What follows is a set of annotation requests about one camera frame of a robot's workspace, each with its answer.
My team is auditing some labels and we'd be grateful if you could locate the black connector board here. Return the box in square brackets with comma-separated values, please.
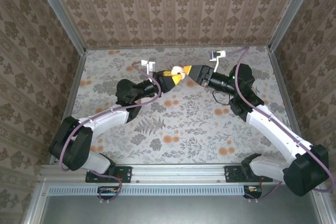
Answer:
[97, 186, 119, 200]
[243, 185, 263, 199]

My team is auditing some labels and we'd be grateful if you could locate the grey metal sheet panel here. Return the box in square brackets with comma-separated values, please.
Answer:
[39, 195, 322, 224]

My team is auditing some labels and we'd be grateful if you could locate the thin black cable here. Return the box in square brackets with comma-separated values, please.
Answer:
[212, 89, 233, 104]

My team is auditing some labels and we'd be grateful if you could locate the aluminium table back rail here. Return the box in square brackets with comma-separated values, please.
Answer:
[85, 46, 271, 50]

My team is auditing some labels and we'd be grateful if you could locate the aluminium table side rail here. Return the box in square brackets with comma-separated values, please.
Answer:
[49, 50, 88, 166]
[268, 48, 305, 140]

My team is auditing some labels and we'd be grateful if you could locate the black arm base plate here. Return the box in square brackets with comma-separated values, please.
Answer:
[224, 165, 274, 183]
[85, 165, 132, 184]

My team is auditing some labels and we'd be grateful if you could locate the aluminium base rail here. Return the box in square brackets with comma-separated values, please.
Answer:
[39, 164, 325, 184]

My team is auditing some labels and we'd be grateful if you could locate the aluminium frame post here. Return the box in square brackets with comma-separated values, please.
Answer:
[269, 0, 321, 51]
[30, 0, 87, 55]

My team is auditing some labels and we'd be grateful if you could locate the grey slotted cable duct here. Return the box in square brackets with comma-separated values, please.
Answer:
[48, 185, 249, 196]

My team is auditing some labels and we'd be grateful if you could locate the aluminium frame bar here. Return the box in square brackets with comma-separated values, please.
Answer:
[311, 182, 336, 224]
[25, 179, 50, 224]

